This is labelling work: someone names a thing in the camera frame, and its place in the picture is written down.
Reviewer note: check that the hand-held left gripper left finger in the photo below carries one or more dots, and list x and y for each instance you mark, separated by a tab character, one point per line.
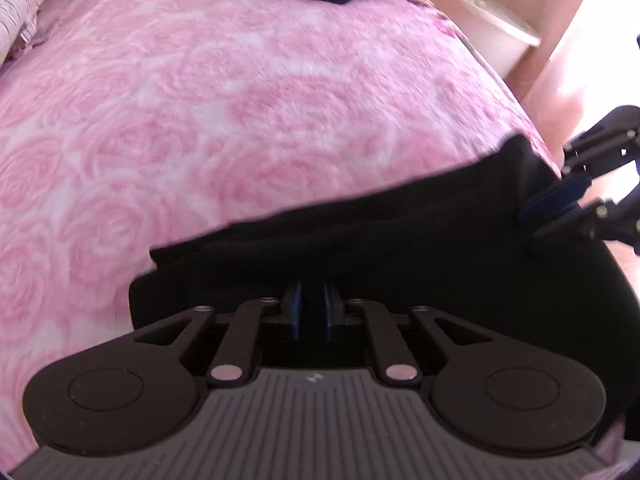
296	310

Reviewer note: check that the black knit garment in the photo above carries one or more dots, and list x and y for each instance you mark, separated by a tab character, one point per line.
425	240

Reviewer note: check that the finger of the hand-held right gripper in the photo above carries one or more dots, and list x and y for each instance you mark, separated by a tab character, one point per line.
565	192
560	212

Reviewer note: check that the white bedside cabinet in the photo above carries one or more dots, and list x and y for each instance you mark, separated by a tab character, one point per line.
480	20

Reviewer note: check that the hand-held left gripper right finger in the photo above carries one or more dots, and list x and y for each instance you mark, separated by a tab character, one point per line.
331	310

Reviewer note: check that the pink curtain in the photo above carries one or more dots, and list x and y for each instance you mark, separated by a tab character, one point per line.
575	35

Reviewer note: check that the pink floral blanket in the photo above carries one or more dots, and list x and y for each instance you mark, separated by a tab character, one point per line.
200	110

